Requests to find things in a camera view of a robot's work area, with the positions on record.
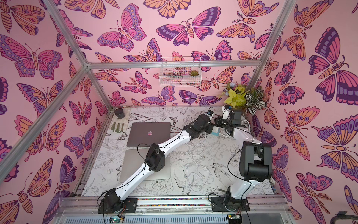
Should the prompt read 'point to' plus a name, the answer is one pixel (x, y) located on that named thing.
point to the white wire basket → (180, 77)
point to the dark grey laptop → (142, 134)
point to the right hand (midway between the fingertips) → (216, 118)
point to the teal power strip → (216, 130)
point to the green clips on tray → (117, 129)
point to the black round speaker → (120, 113)
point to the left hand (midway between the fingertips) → (215, 124)
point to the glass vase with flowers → (242, 98)
